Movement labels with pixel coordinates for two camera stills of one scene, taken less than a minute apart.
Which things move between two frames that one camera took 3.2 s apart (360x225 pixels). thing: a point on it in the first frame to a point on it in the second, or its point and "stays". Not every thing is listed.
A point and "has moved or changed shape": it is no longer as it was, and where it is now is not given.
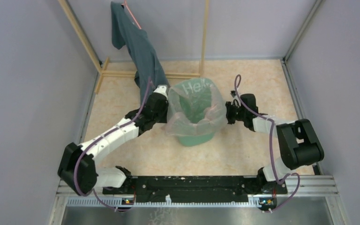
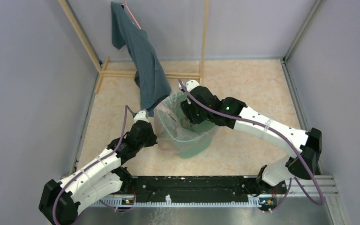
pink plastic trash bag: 196,107 has moved or changed shape
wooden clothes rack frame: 101,67 stays
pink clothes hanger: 125,4 stays
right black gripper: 228,107 to 187,108
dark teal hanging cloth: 125,31 stays
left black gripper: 164,120 to 153,138
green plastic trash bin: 196,112 has moved or changed shape
